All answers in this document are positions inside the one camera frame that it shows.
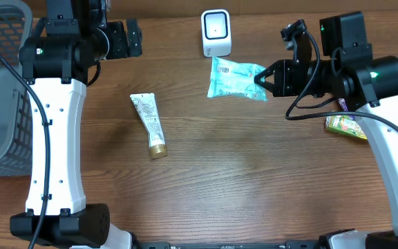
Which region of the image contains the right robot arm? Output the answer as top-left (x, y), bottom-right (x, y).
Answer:
top-left (254, 12), bottom-right (398, 248)

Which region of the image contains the grey plastic shopping basket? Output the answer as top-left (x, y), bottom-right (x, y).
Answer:
top-left (0, 0), bottom-right (32, 176)

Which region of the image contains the white barcode scanner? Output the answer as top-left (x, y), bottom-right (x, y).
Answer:
top-left (200, 9), bottom-right (232, 57)

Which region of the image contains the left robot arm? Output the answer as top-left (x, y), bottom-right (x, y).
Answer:
top-left (10, 1), bottom-right (142, 248)

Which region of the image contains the white tube gold cap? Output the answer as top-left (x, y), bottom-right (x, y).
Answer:
top-left (130, 93), bottom-right (167, 159)

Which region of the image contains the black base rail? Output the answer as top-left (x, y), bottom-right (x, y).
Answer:
top-left (132, 240), bottom-right (324, 249)

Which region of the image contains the red purple liner pack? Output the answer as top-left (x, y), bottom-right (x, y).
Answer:
top-left (338, 98), bottom-right (348, 111)

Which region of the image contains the teal tissue pack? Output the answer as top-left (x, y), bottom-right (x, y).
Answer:
top-left (207, 57), bottom-right (268, 102)

